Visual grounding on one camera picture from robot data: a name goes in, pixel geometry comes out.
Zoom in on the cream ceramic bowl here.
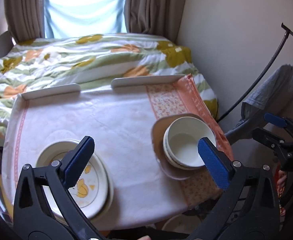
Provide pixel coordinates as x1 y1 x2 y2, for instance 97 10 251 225
163 128 204 171

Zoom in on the duck pattern plate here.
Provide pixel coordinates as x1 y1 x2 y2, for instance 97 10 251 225
36 139 114 220

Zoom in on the floral green white duvet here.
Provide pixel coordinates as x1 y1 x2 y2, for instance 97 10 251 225
0 34 218 147

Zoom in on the light blue window cloth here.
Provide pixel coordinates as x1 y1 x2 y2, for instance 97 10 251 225
44 0 127 38

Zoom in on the person's right hand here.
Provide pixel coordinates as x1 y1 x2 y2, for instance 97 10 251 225
277 170 287 192

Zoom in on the left brown curtain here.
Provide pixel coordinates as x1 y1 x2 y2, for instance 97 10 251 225
4 0 45 43

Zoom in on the right brown curtain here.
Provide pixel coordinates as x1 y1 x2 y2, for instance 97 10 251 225
124 0 185 42

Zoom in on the black clothes rack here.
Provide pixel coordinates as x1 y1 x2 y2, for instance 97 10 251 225
217 23 293 123

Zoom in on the white ceramic bowl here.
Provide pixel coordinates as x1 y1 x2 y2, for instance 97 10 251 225
163 116 216 170

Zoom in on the brown curtain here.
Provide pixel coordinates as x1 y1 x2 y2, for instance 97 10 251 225
4 0 45 43
124 0 185 42

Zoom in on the grey hanging garment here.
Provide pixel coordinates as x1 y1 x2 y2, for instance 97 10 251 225
226 64 293 145

